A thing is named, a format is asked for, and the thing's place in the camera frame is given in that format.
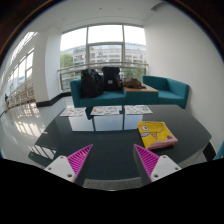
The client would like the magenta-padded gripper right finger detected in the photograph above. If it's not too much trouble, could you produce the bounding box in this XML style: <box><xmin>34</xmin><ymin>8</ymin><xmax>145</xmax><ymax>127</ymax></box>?
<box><xmin>132</xmin><ymin>143</ymin><xmax>183</xmax><ymax>185</ymax></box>

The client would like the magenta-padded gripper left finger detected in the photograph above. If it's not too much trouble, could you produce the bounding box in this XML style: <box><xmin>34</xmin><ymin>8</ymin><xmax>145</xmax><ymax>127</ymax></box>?
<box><xmin>43</xmin><ymin>143</ymin><xmax>94</xmax><ymax>184</ymax></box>

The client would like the yellow pink cartoon towel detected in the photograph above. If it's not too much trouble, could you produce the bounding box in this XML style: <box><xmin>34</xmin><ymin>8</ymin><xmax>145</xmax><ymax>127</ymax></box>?
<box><xmin>137</xmin><ymin>120</ymin><xmax>179</xmax><ymax>151</ymax></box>

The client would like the colourful sticker sheet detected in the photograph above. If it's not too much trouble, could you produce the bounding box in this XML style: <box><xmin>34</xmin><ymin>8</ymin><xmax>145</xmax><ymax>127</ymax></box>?
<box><xmin>124</xmin><ymin>104</ymin><xmax>154</xmax><ymax>116</ymax></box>
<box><xmin>59</xmin><ymin>106</ymin><xmax>87</xmax><ymax>118</ymax></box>
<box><xmin>90</xmin><ymin>105</ymin><xmax>123</xmax><ymax>117</ymax></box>

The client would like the teal chair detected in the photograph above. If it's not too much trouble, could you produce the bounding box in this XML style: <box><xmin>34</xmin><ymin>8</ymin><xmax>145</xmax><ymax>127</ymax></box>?
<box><xmin>213</xmin><ymin>141</ymin><xmax>224</xmax><ymax>161</ymax></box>

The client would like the wooden sofa table top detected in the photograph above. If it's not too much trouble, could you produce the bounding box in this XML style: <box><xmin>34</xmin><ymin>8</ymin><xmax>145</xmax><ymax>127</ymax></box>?
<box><xmin>123</xmin><ymin>83</ymin><xmax>160</xmax><ymax>93</ymax></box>

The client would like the wooden balustrade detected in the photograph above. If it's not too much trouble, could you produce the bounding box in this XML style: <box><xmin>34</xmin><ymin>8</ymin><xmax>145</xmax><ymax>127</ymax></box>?
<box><xmin>7</xmin><ymin>86</ymin><xmax>36</xmax><ymax>108</ymax></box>

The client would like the teal corner sofa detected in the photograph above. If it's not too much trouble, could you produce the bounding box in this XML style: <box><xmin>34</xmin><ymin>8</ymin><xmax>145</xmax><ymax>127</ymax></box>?
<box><xmin>69</xmin><ymin>74</ymin><xmax>190</xmax><ymax>109</ymax></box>

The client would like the brown jacket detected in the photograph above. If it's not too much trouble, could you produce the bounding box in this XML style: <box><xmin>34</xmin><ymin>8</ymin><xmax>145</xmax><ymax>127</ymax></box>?
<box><xmin>120</xmin><ymin>77</ymin><xmax>147</xmax><ymax>90</ymax></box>

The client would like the bulky black backpack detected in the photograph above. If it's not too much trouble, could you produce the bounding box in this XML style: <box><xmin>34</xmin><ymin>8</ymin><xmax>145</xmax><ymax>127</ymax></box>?
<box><xmin>80</xmin><ymin>68</ymin><xmax>104</xmax><ymax>99</ymax></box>

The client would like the metal window railing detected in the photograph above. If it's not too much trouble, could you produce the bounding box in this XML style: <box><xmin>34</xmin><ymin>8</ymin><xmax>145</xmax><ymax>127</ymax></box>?
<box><xmin>57</xmin><ymin>61</ymin><xmax>149</xmax><ymax>91</ymax></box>

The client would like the black backpack with label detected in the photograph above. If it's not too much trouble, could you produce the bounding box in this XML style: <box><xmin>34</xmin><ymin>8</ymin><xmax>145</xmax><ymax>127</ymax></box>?
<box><xmin>101</xmin><ymin>66</ymin><xmax>121</xmax><ymax>92</ymax></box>

